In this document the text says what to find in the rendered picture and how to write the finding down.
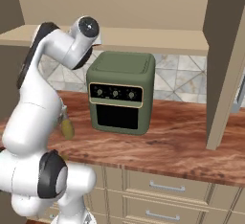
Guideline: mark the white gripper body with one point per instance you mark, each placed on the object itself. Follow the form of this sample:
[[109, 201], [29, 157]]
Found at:
[[98, 41]]

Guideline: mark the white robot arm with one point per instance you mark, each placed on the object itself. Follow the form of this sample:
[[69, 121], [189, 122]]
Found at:
[[30, 122]]

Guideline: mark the brown cabinet door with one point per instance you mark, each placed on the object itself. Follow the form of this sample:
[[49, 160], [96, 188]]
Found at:
[[223, 58]]

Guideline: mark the narrow beige cabinet panel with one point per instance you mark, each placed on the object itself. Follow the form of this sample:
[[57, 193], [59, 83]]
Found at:
[[113, 179]]

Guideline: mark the beige cabinet front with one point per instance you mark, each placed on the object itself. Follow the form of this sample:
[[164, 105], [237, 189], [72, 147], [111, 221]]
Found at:
[[228, 207]]

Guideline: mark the green toaster oven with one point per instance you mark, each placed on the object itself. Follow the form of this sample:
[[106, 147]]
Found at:
[[121, 71]]

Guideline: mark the grey appliance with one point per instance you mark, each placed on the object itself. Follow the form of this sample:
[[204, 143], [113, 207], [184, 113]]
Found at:
[[240, 95]]

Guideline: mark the wide beige drawer front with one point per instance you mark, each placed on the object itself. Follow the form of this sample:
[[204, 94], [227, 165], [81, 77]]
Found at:
[[197, 183], [134, 207]]

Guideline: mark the beige wall cabinet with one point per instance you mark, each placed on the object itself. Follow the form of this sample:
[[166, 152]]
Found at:
[[134, 7]]

